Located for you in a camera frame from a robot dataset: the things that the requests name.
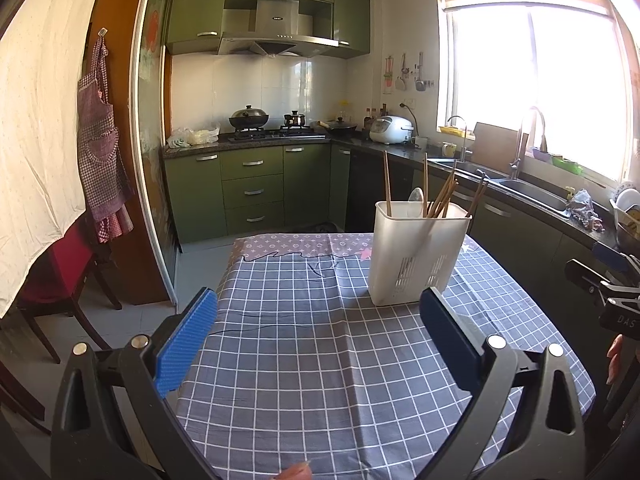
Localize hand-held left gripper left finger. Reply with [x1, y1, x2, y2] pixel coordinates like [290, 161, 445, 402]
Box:
[50, 286, 221, 480]

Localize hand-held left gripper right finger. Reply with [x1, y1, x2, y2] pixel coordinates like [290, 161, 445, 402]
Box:
[419, 286, 587, 480]

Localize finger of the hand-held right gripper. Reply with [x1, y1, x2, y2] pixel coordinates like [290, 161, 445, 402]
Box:
[565, 258, 621, 301]
[592, 241, 632, 272]

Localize white plastic utensil holder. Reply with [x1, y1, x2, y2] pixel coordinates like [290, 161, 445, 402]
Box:
[368, 200, 473, 307]

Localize bunch of wooden chopsticks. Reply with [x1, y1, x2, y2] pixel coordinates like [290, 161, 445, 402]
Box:
[382, 151, 490, 221]

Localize person's right hand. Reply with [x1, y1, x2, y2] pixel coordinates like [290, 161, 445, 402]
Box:
[606, 335, 626, 386]

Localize person's left hand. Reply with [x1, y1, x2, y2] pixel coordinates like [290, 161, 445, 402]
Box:
[276, 461, 313, 480]

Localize dish rack with plates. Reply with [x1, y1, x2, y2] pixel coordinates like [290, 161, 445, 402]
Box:
[609, 182, 640, 251]

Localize grey crumpled rag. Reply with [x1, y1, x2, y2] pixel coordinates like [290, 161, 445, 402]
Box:
[566, 189, 605, 232]

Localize green sink base cabinet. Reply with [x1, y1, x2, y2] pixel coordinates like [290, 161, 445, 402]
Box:
[347, 147, 640, 341]

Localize green plastic basin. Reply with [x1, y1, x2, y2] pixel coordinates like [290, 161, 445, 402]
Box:
[550, 155, 583, 176]

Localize double steel sink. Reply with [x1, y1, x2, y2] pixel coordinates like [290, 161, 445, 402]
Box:
[430, 157, 571, 213]

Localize blue checked tablecloth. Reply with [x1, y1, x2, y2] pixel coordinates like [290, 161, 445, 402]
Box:
[172, 232, 596, 480]

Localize tall steel faucet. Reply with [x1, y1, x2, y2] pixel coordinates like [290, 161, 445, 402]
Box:
[509, 106, 548, 181]

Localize red wooden chair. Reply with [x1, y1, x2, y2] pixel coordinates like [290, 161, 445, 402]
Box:
[15, 220, 123, 363]

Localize wooden cutting board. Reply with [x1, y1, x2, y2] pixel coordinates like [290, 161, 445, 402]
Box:
[471, 122, 526, 173]

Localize green base cabinet with drawers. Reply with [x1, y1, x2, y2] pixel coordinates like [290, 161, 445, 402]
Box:
[162, 142, 351, 246]

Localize small steel faucet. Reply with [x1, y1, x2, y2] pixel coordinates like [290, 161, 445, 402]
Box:
[446, 115, 473, 162]

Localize kitchen window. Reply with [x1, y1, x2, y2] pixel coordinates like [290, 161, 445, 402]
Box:
[435, 0, 636, 186]

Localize white plastic bag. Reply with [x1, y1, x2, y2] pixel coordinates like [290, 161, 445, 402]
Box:
[166, 122, 221, 148]

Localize sliding glass door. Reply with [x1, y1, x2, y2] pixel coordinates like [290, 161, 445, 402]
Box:
[129, 0, 178, 306]

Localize purple checked apron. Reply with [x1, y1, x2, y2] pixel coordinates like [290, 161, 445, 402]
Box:
[76, 35, 135, 245]

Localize black kitchen countertop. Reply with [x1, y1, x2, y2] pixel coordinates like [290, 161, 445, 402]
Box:
[162, 135, 621, 248]

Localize white rice cooker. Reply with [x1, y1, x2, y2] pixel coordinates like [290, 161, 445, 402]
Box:
[369, 115, 416, 145]

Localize black gas stove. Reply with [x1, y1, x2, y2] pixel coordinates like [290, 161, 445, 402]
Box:
[227, 127, 326, 142]

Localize black wok with lid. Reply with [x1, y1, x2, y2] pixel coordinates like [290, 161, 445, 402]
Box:
[229, 105, 270, 131]

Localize cluster of sauce bottles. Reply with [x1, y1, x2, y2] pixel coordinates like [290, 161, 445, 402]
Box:
[364, 104, 390, 131]

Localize black frying pan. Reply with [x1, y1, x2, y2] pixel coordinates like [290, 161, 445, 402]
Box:
[310, 116, 358, 133]

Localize white hanging sheet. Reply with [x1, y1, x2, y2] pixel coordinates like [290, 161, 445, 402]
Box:
[0, 0, 111, 318]

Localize green upper cabinets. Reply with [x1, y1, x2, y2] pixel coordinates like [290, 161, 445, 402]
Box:
[165, 0, 372, 60]

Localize steel range hood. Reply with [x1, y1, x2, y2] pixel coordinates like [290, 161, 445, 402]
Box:
[217, 0, 337, 58]

